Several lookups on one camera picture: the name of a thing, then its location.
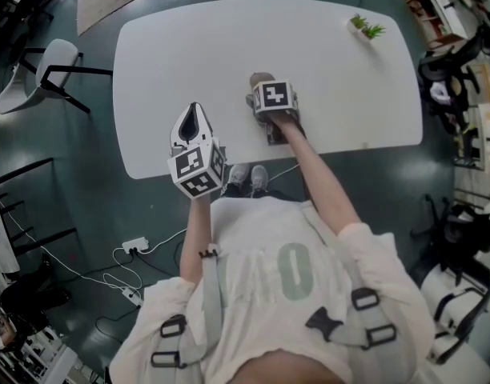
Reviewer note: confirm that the white desk black frame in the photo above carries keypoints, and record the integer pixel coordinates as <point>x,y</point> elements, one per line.
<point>2,254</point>

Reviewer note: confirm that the black trousers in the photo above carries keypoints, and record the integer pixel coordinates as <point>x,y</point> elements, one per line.
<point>269,194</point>

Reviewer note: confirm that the black mesh office chair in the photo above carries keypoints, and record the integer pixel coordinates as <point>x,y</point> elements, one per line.
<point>449,74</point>

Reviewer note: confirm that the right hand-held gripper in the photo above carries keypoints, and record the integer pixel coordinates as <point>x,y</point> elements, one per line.
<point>271,96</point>

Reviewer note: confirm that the light wooden shelf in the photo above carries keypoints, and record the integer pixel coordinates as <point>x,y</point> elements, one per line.
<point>489,126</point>

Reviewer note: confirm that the black swivel chair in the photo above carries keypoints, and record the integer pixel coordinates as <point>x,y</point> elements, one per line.
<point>461,230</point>

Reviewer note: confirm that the person's right forearm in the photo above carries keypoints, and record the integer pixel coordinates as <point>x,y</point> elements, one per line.
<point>317,174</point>

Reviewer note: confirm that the white printed T-shirt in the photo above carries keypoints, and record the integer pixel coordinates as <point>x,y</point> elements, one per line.
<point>269,230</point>

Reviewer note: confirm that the grey sneaker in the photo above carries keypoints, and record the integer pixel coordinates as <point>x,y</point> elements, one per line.
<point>259,176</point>
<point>239,174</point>

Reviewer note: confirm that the white low wooden shelf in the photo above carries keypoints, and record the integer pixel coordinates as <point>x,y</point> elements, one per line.
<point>441,10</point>

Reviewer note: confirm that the white chair black legs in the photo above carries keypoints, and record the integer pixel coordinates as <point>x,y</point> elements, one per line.
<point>57,54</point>

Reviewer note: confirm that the white folding table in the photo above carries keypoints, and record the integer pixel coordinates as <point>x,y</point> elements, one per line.
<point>189,54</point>

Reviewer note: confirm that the white chair black trim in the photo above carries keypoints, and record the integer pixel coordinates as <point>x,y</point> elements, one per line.
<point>433,294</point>

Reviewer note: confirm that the person's left forearm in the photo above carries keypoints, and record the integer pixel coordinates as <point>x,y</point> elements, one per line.
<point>195,238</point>

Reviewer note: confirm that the white power strip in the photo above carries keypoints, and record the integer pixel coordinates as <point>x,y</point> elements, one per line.
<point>133,296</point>
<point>135,245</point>

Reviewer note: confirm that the small brown cylindrical object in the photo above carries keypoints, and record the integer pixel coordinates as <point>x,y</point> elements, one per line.
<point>261,78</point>

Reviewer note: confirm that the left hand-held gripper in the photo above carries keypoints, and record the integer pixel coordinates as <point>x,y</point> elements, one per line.
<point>189,164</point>

